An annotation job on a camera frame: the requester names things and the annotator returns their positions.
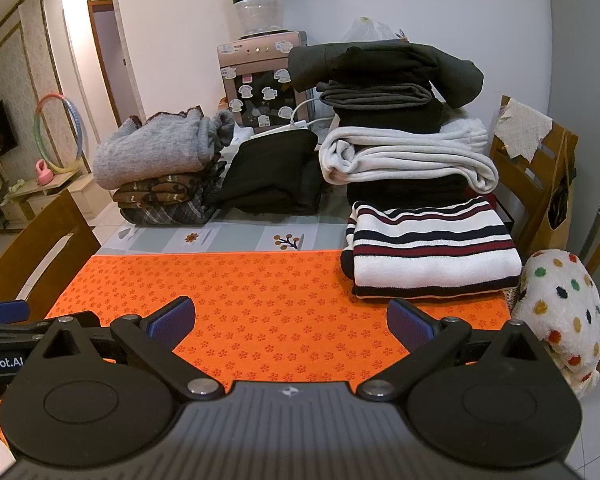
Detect white cable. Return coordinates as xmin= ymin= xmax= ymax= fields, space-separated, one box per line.
xmin=290 ymin=97 xmax=327 ymax=126

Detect orange floral mat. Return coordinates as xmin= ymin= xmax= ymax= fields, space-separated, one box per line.
xmin=0 ymin=252 xmax=513 ymax=441

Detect beige cloth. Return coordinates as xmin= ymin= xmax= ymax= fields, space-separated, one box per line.
xmin=494 ymin=97 xmax=553 ymax=163

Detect grey folded pants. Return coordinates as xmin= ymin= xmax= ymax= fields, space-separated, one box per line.
xmin=317 ymin=81 xmax=433 ymax=109

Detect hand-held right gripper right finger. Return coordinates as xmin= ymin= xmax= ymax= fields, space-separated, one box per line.
xmin=356 ymin=298 xmax=548 ymax=403

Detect brown patterned folded garment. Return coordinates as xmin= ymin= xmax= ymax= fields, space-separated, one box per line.
xmin=112 ymin=160 xmax=226 ymax=211

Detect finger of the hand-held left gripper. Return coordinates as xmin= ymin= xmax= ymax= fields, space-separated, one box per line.
xmin=0 ymin=300 xmax=29 ymax=323
xmin=0 ymin=311 xmax=99 ymax=350

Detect striped knit sweater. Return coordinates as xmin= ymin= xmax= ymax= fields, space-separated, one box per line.
xmin=341 ymin=196 xmax=523 ymax=302

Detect wall television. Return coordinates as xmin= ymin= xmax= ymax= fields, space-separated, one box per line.
xmin=0 ymin=100 xmax=17 ymax=148

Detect brown door frame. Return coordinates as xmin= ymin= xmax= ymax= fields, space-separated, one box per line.
xmin=86 ymin=0 xmax=146 ymax=128

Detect polka dot plush blanket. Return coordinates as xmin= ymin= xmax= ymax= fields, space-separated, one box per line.
xmin=510 ymin=249 xmax=600 ymax=398

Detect pink water dispenser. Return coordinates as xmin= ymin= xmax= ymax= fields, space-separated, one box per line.
xmin=216 ymin=31 xmax=317 ymax=128

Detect wooden chair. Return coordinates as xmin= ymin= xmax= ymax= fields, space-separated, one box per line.
xmin=0 ymin=189 xmax=103 ymax=321
xmin=490 ymin=95 xmax=579 ymax=261

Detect clear plastic bag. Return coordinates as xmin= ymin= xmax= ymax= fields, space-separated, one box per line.
xmin=340 ymin=16 xmax=411 ymax=43

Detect grey plaid folded garment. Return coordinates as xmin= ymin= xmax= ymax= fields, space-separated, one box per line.
xmin=120 ymin=175 xmax=231 ymax=226

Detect brown paper bag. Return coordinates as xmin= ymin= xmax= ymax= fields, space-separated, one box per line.
xmin=537 ymin=127 xmax=579 ymax=261

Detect black folded garment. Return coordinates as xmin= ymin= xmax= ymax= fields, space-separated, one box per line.
xmin=346 ymin=172 xmax=486 ymax=208
xmin=330 ymin=100 xmax=443 ymax=133
xmin=215 ymin=130 xmax=326 ymax=216

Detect white power strip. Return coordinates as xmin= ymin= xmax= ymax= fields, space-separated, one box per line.
xmin=250 ymin=120 xmax=315 ymax=137

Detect cream television cabinet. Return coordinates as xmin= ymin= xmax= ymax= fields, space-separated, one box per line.
xmin=0 ymin=165 xmax=106 ymax=221

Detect colourful hula hoop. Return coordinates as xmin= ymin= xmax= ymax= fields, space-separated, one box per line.
xmin=34 ymin=92 xmax=83 ymax=173

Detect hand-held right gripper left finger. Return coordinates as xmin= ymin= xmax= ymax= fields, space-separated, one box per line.
xmin=39 ymin=296 xmax=227 ymax=403

